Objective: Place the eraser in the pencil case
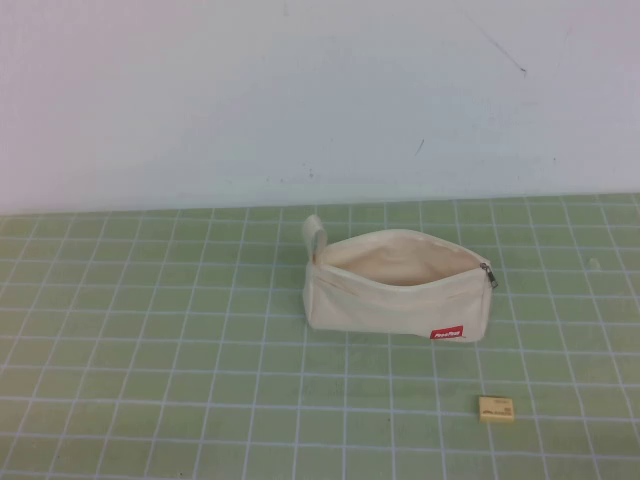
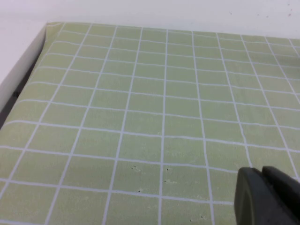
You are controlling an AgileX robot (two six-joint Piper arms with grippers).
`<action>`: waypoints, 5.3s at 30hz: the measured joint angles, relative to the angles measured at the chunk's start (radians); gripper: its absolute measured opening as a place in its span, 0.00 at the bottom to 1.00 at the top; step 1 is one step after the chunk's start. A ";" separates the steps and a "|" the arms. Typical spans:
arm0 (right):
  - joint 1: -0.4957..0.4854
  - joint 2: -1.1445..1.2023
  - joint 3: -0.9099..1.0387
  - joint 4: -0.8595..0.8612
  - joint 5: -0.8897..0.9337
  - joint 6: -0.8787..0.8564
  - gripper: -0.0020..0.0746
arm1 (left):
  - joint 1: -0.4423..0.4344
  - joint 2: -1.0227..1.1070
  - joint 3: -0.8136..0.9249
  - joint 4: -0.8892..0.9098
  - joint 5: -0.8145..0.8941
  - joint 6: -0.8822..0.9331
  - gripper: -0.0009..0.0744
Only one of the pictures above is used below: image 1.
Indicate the yellow rectangular eraser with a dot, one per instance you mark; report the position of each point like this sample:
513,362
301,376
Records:
497,409

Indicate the cream canvas pencil case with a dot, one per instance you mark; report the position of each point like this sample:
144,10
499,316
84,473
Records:
380,310

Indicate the green grid cutting mat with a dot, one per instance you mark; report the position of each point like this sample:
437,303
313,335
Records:
150,350

